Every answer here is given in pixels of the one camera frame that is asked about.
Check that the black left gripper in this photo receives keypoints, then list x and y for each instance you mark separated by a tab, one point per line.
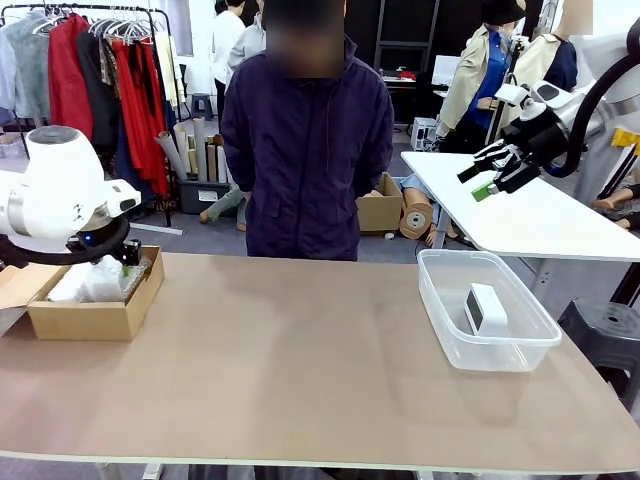
127	252

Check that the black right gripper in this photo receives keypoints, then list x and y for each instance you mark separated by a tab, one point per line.
540	140

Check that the bulky bubble-wrapped clock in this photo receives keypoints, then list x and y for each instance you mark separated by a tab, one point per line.
107	277

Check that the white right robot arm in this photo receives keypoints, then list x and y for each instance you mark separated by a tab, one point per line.
552	95

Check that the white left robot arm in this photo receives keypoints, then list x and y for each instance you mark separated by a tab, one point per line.
55	180

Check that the white table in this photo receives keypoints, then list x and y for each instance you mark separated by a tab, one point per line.
530	220

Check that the brown cardboard box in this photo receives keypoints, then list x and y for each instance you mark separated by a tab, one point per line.
90	320

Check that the mannequin in light blue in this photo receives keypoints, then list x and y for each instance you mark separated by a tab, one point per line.
417	182

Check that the white computer case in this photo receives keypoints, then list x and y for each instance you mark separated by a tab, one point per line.
425	132

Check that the black storage bin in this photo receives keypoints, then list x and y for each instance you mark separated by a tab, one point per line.
192	197

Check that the black tripod pole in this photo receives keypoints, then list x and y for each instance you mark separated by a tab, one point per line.
507	85

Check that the mannequin beige coat blue shirt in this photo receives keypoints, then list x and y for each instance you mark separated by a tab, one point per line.
480	85

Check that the brown cardboard spool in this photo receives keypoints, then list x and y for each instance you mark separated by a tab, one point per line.
415	220

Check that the thick grey paper roll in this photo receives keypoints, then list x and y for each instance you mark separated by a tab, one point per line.
170	155

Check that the kneeling mannequin in grey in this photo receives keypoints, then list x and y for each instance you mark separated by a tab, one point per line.
225	205

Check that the white screen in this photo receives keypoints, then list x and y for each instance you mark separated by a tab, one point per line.
444	70

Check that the beige paper roll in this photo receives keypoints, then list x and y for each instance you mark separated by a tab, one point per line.
182	145

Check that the mannequin beige vest navy shirt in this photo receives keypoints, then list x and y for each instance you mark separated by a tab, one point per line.
555	60

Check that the brown paper roll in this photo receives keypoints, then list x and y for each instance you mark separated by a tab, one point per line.
212	162

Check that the red dress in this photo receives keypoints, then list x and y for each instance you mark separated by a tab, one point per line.
142	125

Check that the white paper roll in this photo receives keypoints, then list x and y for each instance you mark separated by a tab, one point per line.
221	165

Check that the tall grey paper roll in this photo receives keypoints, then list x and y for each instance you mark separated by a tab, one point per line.
200	145

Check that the bare seated mannequin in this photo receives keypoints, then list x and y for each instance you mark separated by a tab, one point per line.
625	200

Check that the yellow sign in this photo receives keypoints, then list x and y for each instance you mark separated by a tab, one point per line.
625	137

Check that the small open cardboard carton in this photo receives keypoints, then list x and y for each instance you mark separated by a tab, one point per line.
375	212

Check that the small red cloth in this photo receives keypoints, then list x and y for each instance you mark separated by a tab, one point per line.
407	75

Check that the black garment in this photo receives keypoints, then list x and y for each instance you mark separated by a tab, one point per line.
95	95

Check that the grey plastic stool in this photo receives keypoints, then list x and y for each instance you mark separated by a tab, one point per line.
201	102

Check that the clear plastic container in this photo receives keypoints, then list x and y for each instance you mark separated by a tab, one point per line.
525	350

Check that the red coat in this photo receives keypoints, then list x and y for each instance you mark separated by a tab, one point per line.
67	80

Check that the patterned scarf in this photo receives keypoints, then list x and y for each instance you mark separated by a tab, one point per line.
106	65

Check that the cream garment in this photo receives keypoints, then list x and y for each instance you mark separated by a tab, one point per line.
164	65

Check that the black plastic stool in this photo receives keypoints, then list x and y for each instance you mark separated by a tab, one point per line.
607	330

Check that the person in purple jacket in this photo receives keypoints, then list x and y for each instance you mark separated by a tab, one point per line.
305	165

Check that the grey fluffy coat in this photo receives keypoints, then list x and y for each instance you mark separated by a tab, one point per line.
27	60

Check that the person in white shirt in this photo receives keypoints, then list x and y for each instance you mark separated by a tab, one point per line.
225	50

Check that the person in grey hoodie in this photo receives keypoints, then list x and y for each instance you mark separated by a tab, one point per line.
247	50

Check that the black clothes rack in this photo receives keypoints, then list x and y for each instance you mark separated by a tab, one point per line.
100	7

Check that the aluminium rail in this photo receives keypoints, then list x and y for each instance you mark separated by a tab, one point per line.
160	229

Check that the black metal shelf frame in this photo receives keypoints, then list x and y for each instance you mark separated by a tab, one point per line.
430	30

